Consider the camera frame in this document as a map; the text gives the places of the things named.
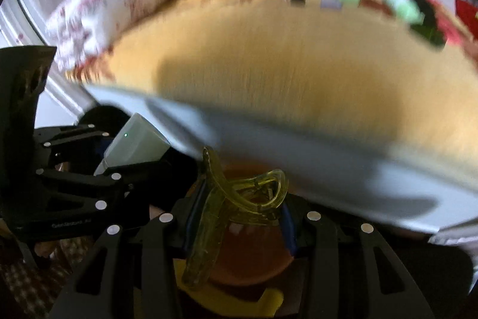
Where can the beige floral blanket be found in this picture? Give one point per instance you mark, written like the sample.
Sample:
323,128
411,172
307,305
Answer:
298,72

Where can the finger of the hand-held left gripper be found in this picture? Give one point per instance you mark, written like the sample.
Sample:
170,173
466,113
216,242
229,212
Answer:
74,192
71,139

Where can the pale grey plastic device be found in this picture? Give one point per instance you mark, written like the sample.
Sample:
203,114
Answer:
134,143

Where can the purple packet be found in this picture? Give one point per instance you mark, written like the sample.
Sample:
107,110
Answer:
331,2

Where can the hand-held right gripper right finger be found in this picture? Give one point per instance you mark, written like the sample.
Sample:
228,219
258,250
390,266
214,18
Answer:
288,229

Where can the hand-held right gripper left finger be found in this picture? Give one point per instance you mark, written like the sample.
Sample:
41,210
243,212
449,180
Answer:
195,208

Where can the yellow plastic piece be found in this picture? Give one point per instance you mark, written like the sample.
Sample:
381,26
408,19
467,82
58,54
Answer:
239,300

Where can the orange plastic bowl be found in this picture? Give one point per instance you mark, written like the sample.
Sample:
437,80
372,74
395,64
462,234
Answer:
254,251

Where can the yellow transparent hair claw clip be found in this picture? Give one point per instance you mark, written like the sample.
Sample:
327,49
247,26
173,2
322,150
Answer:
209,229

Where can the grey flat board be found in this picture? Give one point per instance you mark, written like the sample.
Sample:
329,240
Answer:
298,169

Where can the dark green object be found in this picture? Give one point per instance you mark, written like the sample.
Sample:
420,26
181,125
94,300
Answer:
429,29

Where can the red cloth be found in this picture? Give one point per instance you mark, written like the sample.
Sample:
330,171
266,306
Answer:
466,12

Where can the checkered cloth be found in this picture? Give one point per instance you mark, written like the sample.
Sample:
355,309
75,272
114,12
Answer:
26,285

